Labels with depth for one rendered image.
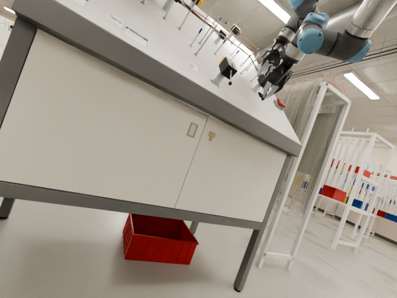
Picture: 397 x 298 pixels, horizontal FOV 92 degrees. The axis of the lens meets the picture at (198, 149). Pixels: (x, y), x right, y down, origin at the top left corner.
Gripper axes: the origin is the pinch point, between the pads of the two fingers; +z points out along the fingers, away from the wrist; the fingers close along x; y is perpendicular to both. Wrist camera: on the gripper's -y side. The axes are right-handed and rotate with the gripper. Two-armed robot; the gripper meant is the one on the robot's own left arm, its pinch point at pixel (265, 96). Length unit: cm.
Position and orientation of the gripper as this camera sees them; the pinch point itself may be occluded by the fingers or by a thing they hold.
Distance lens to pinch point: 104.2
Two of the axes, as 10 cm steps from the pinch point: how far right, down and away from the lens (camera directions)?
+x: -7.1, -6.4, 2.8
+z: -2.8, 6.2, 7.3
